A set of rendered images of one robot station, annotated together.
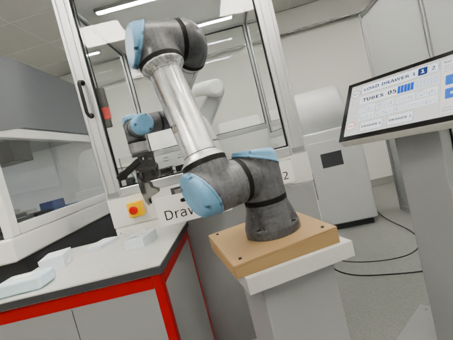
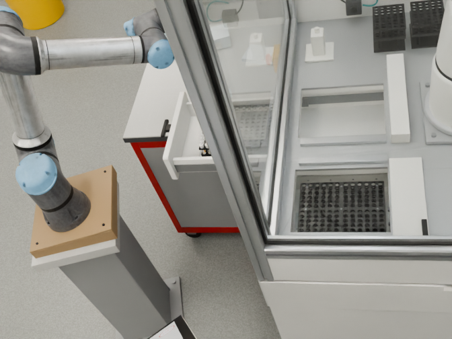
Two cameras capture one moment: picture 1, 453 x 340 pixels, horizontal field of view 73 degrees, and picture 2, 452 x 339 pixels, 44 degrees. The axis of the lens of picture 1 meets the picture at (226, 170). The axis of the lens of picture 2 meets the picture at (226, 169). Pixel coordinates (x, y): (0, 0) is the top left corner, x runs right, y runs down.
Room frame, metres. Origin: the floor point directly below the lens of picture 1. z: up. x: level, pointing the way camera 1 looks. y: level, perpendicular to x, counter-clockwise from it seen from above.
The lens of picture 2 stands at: (1.75, -1.01, 2.13)
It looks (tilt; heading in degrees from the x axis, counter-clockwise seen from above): 49 degrees down; 111
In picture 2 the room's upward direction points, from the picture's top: 20 degrees counter-clockwise
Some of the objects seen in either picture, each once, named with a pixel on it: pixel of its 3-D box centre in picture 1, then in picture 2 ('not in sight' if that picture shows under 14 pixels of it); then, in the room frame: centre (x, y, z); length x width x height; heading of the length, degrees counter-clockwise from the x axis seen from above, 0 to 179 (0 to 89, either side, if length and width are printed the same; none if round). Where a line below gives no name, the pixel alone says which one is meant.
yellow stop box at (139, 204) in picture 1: (135, 208); not in sight; (1.50, 0.48, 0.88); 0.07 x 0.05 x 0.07; 88
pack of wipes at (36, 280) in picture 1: (25, 282); not in sight; (1.01, 0.74, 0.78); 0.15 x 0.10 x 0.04; 91
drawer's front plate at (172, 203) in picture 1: (193, 204); (179, 134); (1.18, 0.16, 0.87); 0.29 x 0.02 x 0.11; 88
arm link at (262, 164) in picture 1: (256, 172); (42, 179); (0.82, -0.08, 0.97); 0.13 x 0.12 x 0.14; 119
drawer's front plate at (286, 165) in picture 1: (263, 177); not in sight; (1.49, -0.17, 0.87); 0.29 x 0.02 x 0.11; 88
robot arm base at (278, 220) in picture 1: (268, 212); (61, 203); (0.83, -0.08, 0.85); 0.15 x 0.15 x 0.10
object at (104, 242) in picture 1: (102, 243); not in sight; (1.40, 0.64, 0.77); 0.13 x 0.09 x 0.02; 161
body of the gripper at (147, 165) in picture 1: (145, 166); not in sight; (1.25, 0.32, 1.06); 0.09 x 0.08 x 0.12; 91
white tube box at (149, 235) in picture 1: (141, 239); not in sight; (1.24, 0.41, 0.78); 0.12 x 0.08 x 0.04; 167
